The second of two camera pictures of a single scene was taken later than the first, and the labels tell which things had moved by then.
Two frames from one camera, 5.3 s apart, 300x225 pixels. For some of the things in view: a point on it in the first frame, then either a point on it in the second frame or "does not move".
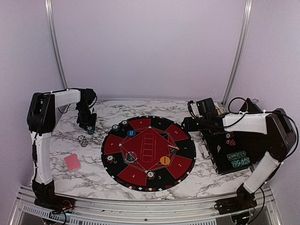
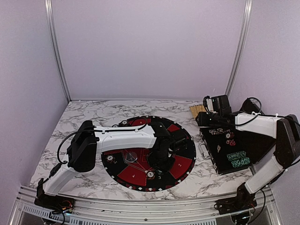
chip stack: x=110 y=159 does not move
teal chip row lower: x=243 y=161 does not move
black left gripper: x=91 y=122 -> x=151 y=160
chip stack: x=150 y=175 does not move
